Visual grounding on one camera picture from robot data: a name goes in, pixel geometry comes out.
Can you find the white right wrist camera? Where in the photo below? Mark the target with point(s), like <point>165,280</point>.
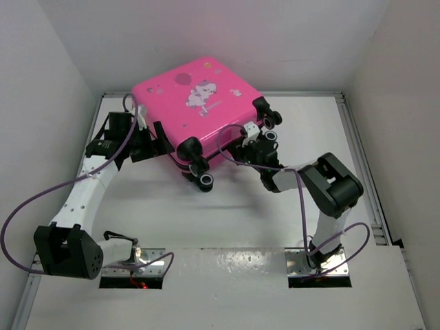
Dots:
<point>252,131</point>

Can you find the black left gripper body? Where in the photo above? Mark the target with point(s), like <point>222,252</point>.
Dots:
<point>142,146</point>

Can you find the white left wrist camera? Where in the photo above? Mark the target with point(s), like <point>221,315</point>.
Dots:
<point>142,115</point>

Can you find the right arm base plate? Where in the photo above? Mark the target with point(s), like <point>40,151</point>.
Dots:
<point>298,267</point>

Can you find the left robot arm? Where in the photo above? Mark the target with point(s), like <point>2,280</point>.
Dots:
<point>65,246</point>

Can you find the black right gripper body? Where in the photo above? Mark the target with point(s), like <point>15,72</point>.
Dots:
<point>247,153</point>

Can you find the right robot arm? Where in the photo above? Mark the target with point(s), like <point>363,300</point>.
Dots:
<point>332,186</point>

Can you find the pink hard-shell suitcase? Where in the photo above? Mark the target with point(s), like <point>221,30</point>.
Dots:
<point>203,106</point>

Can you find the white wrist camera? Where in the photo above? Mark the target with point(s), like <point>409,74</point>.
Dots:
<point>252,131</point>
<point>142,115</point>

